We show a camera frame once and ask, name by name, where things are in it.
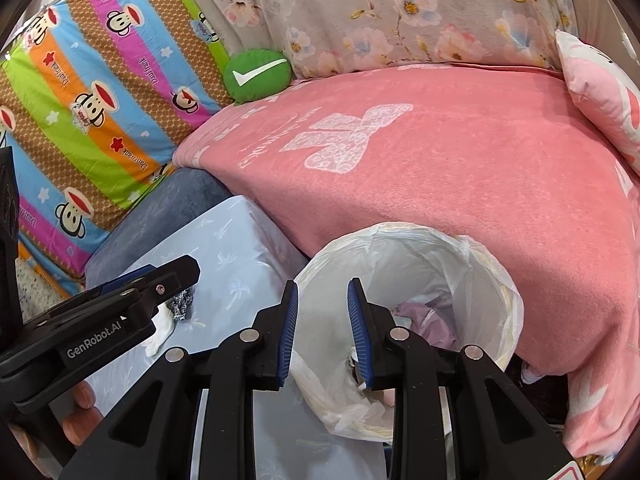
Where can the person's left hand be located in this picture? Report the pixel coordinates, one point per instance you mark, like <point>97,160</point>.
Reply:
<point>82,395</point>

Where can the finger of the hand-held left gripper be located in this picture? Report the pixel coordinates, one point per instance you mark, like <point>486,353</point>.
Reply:
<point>175,266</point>
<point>160,291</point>

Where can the light blue palm print sheet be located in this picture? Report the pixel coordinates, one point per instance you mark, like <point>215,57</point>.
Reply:
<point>235,260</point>

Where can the blue grey pillow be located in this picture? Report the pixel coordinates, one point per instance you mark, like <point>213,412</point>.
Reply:
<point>165,210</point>

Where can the pale pink cloth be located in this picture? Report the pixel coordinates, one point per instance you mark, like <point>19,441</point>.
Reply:
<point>384,397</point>

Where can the black white patterned cloth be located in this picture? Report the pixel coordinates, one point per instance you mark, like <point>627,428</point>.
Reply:
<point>181,305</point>

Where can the pink blanket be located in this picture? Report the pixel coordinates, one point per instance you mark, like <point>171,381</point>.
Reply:
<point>450,185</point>

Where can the white bin with plastic bag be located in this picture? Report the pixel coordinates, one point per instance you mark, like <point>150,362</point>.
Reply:
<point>450,270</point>

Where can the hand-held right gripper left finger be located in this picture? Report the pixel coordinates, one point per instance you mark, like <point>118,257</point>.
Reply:
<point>287,335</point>

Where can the green check mark cushion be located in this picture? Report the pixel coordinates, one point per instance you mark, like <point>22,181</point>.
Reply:
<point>250,85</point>

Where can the floral quilt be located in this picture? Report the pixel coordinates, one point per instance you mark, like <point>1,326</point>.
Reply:
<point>375,10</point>

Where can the pink printed pillow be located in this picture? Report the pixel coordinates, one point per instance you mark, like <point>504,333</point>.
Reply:
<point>600,90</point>

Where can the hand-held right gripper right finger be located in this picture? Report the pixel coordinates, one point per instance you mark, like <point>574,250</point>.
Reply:
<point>357,335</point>

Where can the speckled white cloth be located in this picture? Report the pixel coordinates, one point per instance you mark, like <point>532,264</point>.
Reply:
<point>40,280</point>

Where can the white cotton glove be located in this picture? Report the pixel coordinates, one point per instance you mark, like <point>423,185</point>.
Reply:
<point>160,332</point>

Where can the colourful monkey cartoon pillow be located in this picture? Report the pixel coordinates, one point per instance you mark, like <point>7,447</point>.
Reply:
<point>100,135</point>

